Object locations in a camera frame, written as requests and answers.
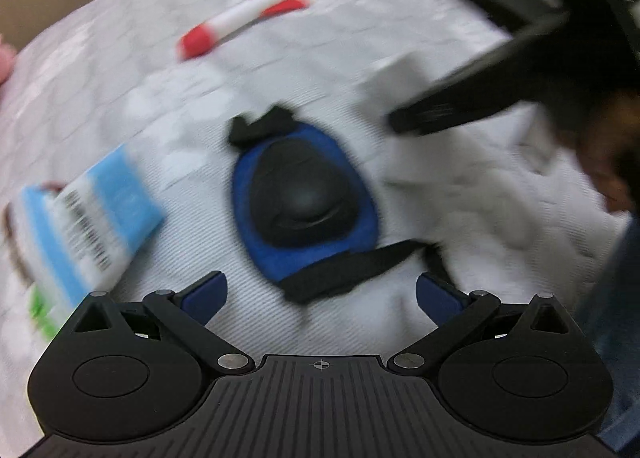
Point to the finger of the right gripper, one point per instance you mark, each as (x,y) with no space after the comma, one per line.
(519,69)

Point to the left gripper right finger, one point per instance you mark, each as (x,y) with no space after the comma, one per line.
(519,373)

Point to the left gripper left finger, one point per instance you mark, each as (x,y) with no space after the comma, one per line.
(120,371)

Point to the crochet doll green sweater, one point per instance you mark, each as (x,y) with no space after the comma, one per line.
(48,306)

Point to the blue wet wipes pack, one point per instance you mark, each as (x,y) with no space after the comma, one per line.
(92,229)

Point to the white paper towel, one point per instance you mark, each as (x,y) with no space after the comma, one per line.
(403,97)

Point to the blue black knee pad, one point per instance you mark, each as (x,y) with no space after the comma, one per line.
(304,214)

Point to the person's hand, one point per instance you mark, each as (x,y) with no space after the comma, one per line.
(613,130)

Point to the red white toy rocket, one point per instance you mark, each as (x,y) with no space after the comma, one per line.
(204,37)

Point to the pink white plush toy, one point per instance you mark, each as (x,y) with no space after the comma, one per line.
(7,60)

